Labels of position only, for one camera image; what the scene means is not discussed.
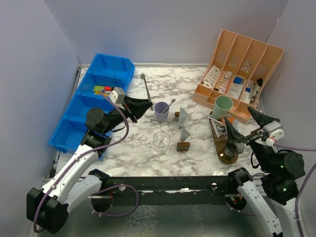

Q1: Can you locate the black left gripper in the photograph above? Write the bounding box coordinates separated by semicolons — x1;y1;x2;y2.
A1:
103;95;153;134

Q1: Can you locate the brown lid clear box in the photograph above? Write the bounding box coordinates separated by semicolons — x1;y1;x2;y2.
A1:
174;112;180;121
176;142;191;152

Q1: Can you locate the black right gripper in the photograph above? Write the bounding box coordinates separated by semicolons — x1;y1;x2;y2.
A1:
225;105;280;171

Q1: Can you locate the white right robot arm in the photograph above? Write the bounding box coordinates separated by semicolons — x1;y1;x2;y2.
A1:
224;107;311;237

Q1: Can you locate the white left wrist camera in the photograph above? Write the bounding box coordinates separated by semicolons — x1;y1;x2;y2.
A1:
105;87;126;106

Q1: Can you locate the peach compartment organizer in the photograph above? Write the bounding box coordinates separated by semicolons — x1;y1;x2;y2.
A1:
193;30;284;123

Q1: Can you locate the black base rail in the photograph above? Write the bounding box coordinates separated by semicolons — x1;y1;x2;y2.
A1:
89;169;243;209

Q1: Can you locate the brown oval wooden tray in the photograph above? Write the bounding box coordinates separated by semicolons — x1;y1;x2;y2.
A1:
208;112;238;164

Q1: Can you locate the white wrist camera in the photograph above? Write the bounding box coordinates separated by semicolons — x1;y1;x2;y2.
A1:
105;87;126;106
263;121;284;147

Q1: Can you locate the blue plastic bin organizer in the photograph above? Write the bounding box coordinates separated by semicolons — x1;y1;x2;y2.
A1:
48;53;135;154

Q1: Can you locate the white oval soap packet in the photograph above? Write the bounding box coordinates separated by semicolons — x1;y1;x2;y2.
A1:
203;65;221;88

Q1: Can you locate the green plastic cup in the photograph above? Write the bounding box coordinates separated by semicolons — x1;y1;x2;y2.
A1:
212;95;234;119

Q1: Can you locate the white blue box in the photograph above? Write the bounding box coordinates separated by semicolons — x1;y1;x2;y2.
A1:
233;77;246;86

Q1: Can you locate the clear plastic cup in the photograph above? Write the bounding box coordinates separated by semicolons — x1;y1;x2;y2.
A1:
153;131;171;160

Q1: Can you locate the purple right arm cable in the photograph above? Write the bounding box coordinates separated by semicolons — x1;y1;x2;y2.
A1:
226;140;316;237

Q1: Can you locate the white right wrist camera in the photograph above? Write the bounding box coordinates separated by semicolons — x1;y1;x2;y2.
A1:
263;121;284;147

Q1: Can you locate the clear square toothbrush holder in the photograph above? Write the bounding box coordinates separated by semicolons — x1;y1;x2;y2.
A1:
211;118;228;142

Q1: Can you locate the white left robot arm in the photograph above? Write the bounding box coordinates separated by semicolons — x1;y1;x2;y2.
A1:
27;95;153;234

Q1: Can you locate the dark blue plastic cup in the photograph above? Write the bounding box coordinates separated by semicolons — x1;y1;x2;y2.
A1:
220;141;244;160

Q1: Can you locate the lilac plastic cup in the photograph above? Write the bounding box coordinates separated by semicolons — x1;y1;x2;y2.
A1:
154;102;169;122

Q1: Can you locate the white toothpaste tube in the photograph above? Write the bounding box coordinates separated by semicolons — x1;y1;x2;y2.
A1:
232;120;239;132

